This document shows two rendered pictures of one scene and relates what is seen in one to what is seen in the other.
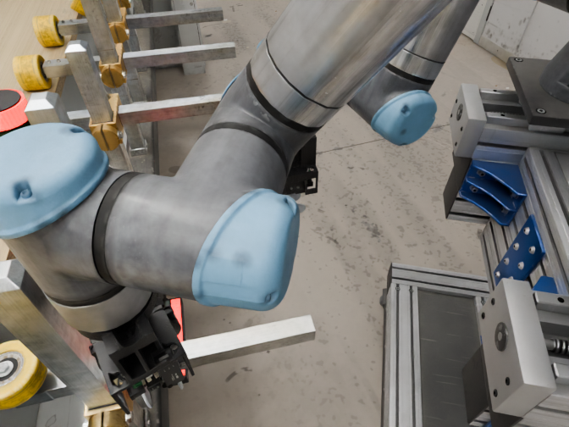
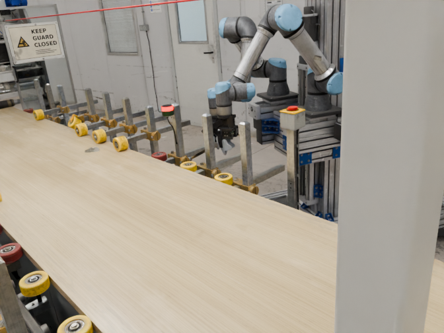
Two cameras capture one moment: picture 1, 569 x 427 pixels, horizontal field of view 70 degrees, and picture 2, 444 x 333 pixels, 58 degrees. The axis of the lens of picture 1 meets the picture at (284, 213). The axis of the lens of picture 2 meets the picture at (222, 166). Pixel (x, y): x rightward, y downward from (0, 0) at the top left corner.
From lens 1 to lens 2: 183 cm
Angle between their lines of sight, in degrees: 34
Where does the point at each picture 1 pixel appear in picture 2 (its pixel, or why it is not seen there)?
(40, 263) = (226, 96)
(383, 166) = not seen: hidden behind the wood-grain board
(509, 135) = (267, 108)
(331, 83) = (247, 73)
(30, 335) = (209, 131)
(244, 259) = (251, 86)
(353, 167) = not seen: hidden behind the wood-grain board
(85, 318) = (228, 110)
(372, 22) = (250, 64)
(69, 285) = (228, 100)
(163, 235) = (242, 86)
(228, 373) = not seen: hidden behind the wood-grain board
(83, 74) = (151, 114)
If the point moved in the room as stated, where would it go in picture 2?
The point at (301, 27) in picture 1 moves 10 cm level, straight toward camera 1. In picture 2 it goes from (242, 67) to (253, 69)
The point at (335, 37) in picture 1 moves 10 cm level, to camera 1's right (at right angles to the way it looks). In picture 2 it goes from (247, 67) to (263, 64)
